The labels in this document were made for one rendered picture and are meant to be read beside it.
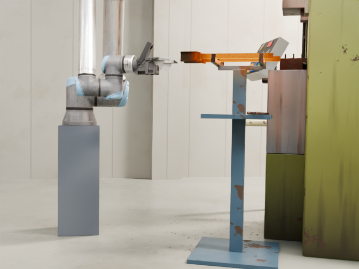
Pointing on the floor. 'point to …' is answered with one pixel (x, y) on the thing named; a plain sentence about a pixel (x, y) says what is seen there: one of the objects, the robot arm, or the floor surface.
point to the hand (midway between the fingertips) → (174, 59)
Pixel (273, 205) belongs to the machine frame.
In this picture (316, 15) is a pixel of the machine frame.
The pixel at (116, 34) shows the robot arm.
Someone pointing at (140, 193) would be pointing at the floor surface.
